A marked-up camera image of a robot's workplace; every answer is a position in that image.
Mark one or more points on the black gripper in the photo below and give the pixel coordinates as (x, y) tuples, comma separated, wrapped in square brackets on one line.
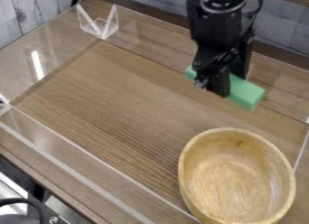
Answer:
[(221, 30)]

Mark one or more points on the green rectangular block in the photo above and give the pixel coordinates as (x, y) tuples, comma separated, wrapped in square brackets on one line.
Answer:
[(245, 93)]

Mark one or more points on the wooden bowl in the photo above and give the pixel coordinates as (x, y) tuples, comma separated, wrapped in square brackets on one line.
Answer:
[(236, 178)]

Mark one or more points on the clear acrylic corner bracket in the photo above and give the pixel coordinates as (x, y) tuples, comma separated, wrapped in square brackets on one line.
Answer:
[(98, 27)]

